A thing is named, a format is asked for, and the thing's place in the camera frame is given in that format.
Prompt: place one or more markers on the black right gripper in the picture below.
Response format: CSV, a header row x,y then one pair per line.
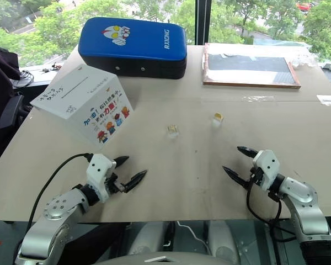
x,y
257,176

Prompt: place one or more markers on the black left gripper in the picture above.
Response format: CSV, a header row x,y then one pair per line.
x,y
115,185

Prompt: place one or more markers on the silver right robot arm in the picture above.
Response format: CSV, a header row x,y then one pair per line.
x,y
306,204

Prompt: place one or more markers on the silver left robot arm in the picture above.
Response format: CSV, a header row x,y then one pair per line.
x,y
59,207

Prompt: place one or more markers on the white printed cardboard box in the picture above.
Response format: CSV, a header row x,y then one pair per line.
x,y
80,94

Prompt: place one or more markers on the grey robot torso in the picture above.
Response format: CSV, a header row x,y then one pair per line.
x,y
165,258

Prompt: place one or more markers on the wooden framed dark board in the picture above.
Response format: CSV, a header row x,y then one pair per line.
x,y
248,66

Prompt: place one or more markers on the crumpled clear plastic wrap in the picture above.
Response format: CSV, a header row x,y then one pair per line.
x,y
303,60

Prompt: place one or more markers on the small dark clutter items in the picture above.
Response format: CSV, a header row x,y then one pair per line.
x,y
51,67

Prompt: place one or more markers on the blue cartoon print pad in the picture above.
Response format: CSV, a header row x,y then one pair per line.
x,y
138,41

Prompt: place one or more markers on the small grey box device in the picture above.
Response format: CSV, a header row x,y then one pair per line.
x,y
329,66

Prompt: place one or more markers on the black office chair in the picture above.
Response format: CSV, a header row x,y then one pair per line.
x,y
1,91

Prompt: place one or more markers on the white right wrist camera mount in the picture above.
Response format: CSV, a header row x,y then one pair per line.
x,y
267,165

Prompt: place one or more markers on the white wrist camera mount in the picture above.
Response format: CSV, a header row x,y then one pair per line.
x,y
98,171
267,165

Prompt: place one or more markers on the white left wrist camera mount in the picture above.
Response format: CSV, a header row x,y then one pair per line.
x,y
98,171

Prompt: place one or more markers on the dark window frame post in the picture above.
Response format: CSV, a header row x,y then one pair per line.
x,y
203,22

